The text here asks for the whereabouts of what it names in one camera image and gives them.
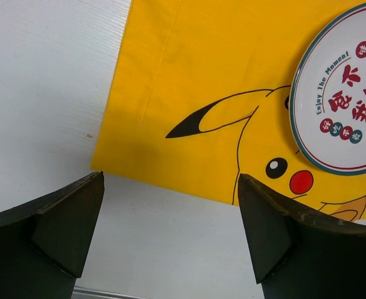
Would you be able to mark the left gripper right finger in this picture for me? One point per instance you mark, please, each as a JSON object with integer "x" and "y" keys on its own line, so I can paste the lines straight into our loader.
{"x": 297, "y": 251}

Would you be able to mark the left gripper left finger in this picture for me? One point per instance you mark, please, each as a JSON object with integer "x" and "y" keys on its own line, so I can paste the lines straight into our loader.
{"x": 44, "y": 243}

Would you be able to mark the white printed plate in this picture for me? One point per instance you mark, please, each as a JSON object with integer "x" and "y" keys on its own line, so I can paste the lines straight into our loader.
{"x": 327, "y": 105}

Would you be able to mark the yellow Pikachu cloth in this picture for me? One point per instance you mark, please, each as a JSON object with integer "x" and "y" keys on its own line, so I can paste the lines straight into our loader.
{"x": 200, "y": 95}

